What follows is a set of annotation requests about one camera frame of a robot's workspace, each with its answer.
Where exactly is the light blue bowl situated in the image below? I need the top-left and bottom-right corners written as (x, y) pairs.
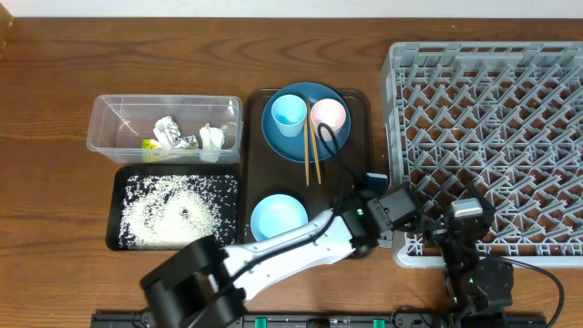
top-left (250, 194), bottom-right (309, 241)

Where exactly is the light blue cup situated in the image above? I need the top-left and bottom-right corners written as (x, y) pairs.
top-left (271, 95), bottom-right (307, 138)

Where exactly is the white rice pile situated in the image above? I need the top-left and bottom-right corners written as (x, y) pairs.
top-left (118, 175), bottom-right (240, 251)

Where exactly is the white tissue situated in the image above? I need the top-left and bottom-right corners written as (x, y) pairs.
top-left (199, 123), bottom-right (225, 163)

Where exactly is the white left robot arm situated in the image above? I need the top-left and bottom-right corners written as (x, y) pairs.
top-left (220, 198), bottom-right (394, 303)

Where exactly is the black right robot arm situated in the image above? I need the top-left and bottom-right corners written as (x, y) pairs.
top-left (423, 184), bottom-right (514, 327)

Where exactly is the grey dishwasher rack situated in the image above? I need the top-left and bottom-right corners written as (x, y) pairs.
top-left (380, 41), bottom-right (582, 268)

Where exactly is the black food waste tray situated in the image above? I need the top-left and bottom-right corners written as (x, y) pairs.
top-left (106, 164), bottom-right (241, 251)

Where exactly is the clear plastic waste bin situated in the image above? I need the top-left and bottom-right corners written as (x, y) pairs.
top-left (87, 95), bottom-right (243, 164)

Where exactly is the brown serving tray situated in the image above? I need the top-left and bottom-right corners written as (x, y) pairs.
top-left (239, 89), bottom-right (373, 243)

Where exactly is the dark blue plate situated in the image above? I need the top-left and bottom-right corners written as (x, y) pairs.
top-left (261, 82), bottom-right (352, 163)

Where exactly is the pink cup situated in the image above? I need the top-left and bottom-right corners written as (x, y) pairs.
top-left (311, 98), bottom-right (347, 141)

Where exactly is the crumpled silver foil ball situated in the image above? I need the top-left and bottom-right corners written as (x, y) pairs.
top-left (153, 116), bottom-right (180, 149)

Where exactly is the yellow green wrapper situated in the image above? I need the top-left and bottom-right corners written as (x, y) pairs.
top-left (140, 138), bottom-right (201, 163)

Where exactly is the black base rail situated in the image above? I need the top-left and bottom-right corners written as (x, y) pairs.
top-left (90, 310), bottom-right (547, 328)

